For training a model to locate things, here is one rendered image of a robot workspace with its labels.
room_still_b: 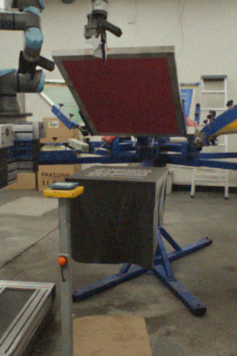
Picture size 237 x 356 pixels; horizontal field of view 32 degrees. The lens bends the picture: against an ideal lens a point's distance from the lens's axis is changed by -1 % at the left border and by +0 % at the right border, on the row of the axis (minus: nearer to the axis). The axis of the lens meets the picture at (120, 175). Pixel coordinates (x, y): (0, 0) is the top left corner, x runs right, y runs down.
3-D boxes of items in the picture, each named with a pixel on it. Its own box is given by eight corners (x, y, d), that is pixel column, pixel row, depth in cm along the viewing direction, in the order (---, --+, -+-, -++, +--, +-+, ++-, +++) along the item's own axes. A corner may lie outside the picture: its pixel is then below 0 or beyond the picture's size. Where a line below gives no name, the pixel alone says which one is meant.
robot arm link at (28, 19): (14, 3, 175) (14, 26, 172) (41, 5, 177) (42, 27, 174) (14, 16, 182) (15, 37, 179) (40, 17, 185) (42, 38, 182)
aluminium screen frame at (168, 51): (174, 52, 185) (174, 45, 186) (51, 55, 199) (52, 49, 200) (185, 136, 255) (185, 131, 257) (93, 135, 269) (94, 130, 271)
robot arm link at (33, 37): (44, 25, 173) (44, 43, 171) (40, 40, 183) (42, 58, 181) (24, 23, 171) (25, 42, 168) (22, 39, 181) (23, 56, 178)
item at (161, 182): (155, 268, 200) (156, 181, 193) (147, 268, 201) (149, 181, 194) (167, 239, 244) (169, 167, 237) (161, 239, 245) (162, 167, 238)
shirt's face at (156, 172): (154, 182, 192) (154, 181, 192) (64, 179, 202) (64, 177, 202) (167, 168, 238) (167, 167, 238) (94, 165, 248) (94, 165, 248)
